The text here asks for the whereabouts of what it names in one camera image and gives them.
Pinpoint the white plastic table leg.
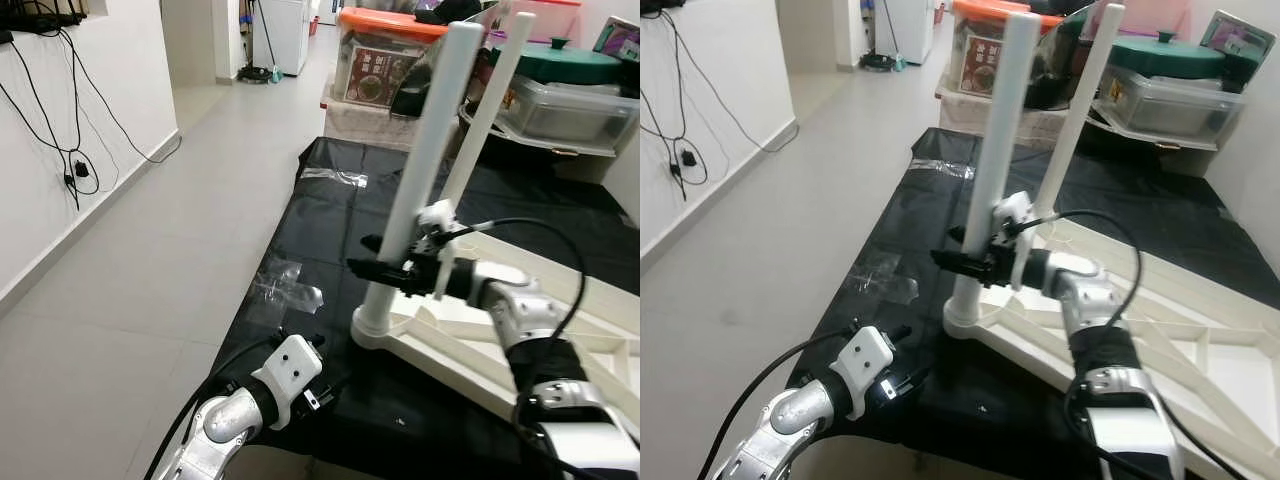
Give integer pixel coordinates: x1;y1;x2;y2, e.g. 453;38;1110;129
440;10;537;213
1034;3;1127;217
944;10;1044;328
354;22;487;343

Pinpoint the white children table top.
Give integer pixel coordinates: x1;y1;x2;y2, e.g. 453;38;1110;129
941;214;1280;463
350;232;640;433

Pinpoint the black tablecloth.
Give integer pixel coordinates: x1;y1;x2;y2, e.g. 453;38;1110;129
785;127;1280;473
185;135;640;473

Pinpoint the crumpled clear tape piece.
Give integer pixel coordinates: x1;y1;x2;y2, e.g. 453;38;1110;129
254;257;327;307
849;249;920;302

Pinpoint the clear tape strip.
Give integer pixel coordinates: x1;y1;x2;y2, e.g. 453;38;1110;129
299;166;370;189
911;157;977;180

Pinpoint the beige patterned bench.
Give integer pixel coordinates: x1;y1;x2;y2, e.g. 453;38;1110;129
321;85;471;153
934;80;1082;142

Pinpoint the black round basin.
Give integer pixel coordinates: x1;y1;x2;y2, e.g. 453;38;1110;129
457;100;613;161
1074;95;1217;154

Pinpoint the black plastic bag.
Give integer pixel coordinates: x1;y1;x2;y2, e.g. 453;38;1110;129
390;8;503;118
1024;14;1102;112

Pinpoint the orange-lidded storage box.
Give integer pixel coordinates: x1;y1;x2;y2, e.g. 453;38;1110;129
334;7;453;113
949;0;1064;102

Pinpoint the clear plastic storage bin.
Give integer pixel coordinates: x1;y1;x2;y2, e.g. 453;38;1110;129
494;75;640;153
1094;69;1247;142

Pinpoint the green round lid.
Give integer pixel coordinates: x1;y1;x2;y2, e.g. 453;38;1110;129
1104;30;1227;80
488;37;628;87

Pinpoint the pink cardboard box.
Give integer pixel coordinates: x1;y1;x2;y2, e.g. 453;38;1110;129
1099;0;1192;42
504;0;583;47

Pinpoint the colourful printed box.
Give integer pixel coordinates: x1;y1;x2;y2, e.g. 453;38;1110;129
1199;9;1277;72
594;14;640;63

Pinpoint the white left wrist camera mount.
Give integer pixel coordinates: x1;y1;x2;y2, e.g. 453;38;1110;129
829;326;895;394
250;335;325;407

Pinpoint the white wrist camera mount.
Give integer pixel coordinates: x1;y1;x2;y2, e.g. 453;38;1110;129
250;335;325;407
829;326;895;394
991;191;1037;292
414;198;462;301

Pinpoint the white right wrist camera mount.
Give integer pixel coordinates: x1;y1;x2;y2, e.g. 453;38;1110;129
991;191;1037;292
414;198;462;301

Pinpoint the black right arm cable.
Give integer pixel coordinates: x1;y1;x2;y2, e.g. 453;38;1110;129
445;215;640;480
1025;207;1248;480

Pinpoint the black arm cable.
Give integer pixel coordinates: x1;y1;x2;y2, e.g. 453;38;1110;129
143;335;281;480
445;215;640;480
697;330;854;480
1025;207;1248;480

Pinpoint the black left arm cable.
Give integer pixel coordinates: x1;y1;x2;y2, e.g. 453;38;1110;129
143;335;281;480
697;330;854;480

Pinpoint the long thin black wall cable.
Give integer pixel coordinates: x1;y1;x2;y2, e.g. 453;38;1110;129
58;30;184;167
660;10;802;153

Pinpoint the looped black wall cable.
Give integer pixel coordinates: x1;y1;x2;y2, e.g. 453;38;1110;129
0;40;101;213
640;90;712;202

